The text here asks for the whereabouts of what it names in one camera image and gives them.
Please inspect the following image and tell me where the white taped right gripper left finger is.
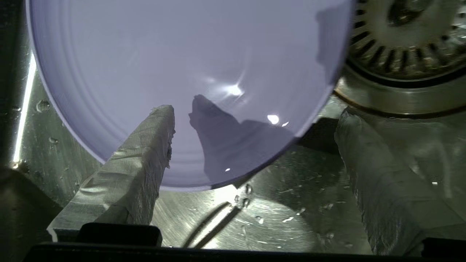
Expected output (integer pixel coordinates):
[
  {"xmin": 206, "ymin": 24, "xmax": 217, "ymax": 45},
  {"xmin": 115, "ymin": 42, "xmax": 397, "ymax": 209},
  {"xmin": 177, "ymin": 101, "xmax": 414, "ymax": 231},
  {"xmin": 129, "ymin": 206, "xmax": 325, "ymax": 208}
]
[{"xmin": 47, "ymin": 105, "xmax": 176, "ymax": 245}]

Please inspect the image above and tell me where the purple plate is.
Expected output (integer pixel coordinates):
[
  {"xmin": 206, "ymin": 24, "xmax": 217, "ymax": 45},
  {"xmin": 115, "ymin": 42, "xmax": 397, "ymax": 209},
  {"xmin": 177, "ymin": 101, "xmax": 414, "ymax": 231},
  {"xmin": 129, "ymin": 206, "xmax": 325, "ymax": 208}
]
[{"xmin": 25, "ymin": 0, "xmax": 355, "ymax": 192}]

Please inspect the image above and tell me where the round metal drain strainer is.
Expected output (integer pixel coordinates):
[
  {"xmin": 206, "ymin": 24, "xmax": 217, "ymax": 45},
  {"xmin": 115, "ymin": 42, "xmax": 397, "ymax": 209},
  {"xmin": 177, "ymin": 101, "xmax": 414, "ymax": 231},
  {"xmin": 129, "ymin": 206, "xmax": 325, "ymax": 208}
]
[{"xmin": 333, "ymin": 0, "xmax": 466, "ymax": 119}]

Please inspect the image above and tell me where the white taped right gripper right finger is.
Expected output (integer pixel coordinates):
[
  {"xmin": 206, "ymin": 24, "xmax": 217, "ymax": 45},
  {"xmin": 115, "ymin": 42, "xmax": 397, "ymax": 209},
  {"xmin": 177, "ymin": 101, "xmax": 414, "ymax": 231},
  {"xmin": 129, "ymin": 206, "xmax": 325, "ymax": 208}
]
[{"xmin": 334, "ymin": 109, "xmax": 466, "ymax": 256}]

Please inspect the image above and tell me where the stainless steel sink basin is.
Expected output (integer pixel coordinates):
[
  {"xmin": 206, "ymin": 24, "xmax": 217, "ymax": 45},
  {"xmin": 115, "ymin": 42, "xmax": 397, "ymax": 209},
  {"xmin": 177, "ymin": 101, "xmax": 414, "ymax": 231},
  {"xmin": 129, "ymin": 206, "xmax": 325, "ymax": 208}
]
[{"xmin": 0, "ymin": 0, "xmax": 466, "ymax": 255}]

